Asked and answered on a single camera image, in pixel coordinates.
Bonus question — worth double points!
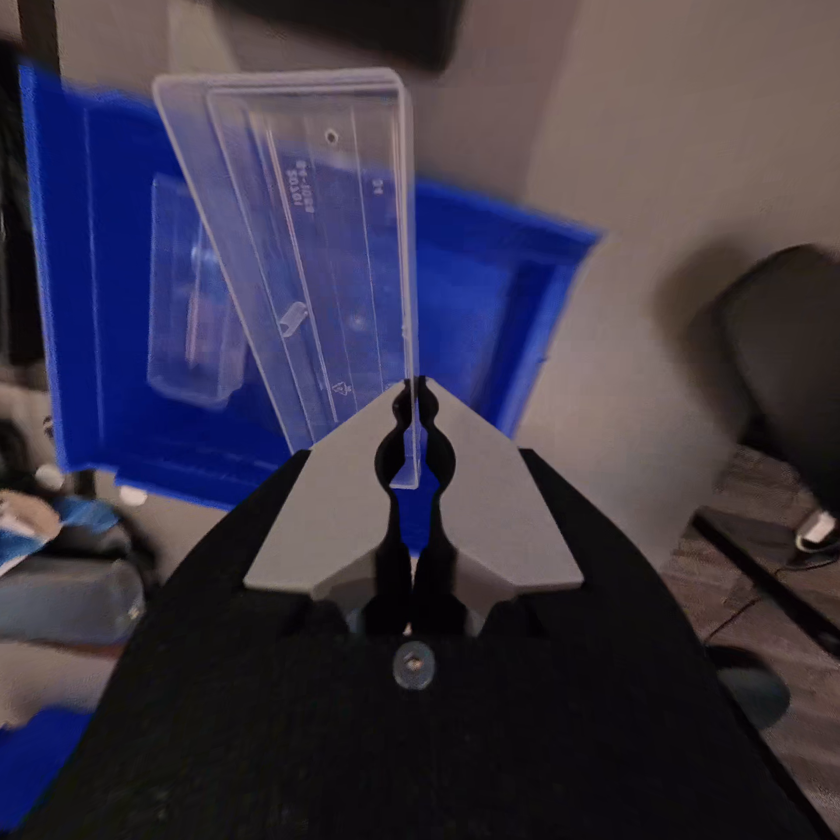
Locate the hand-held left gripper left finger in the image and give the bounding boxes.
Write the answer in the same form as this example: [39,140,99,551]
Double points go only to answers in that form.
[244,378,417,634]

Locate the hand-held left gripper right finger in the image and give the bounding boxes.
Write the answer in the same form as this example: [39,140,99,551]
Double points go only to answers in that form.
[415,377,585,634]

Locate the blue plastic bin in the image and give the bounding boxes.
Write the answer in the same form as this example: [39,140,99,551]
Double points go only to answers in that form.
[18,59,605,552]

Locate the clear plastic drawer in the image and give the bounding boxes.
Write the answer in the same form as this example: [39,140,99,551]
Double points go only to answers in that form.
[146,172,250,409]
[152,66,421,490]

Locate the blue cloth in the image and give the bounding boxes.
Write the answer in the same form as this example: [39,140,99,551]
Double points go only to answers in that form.
[0,493,120,575]

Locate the dark teal round object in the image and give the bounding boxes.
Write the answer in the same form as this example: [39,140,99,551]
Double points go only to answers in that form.
[707,646,791,731]

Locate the black office chair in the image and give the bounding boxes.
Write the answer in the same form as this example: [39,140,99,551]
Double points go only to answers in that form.
[712,243,840,552]

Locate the blue plastic object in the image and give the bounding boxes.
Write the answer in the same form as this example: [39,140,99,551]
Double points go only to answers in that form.
[0,707,93,831]

